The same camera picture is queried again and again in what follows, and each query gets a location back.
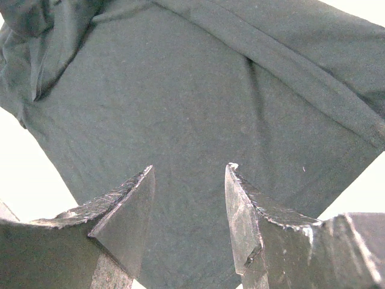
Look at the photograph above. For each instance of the black t shirt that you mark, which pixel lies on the black t shirt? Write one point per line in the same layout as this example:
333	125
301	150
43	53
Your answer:
292	91

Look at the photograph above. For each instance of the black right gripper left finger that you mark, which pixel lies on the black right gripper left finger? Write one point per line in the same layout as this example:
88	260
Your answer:
99	244

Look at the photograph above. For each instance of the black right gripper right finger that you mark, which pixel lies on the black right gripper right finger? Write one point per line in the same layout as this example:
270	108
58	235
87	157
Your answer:
277	247

